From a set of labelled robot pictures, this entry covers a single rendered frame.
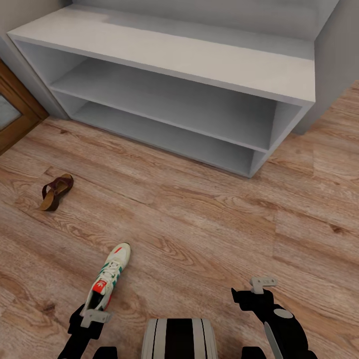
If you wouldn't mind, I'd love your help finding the robot trunk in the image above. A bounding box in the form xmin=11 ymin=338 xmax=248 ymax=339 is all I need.
xmin=141 ymin=319 xmax=218 ymax=359

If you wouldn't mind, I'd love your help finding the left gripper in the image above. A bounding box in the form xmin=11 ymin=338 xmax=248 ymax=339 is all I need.
xmin=68 ymin=304 xmax=104 ymax=348

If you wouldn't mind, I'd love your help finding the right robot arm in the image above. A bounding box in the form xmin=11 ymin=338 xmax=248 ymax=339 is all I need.
xmin=231 ymin=277 xmax=318 ymax=359

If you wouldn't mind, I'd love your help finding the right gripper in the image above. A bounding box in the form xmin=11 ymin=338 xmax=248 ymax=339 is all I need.
xmin=231 ymin=288 xmax=274 ymax=316

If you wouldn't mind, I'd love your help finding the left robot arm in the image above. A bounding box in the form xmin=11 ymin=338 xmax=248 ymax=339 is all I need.
xmin=58 ymin=304 xmax=112 ymax=359

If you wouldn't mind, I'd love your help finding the gym shoe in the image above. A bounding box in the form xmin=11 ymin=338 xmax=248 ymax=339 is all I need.
xmin=81 ymin=242 xmax=131 ymax=317

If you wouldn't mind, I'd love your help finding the sandal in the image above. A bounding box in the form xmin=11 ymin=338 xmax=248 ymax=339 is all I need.
xmin=40 ymin=174 xmax=74 ymax=212

